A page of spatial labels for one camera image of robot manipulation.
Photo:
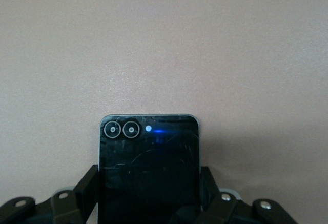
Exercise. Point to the black flip phone dual camera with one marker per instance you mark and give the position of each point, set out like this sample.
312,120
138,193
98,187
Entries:
148,170

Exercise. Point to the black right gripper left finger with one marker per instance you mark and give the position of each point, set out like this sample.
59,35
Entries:
87,190

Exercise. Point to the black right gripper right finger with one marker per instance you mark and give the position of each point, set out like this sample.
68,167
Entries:
208,188

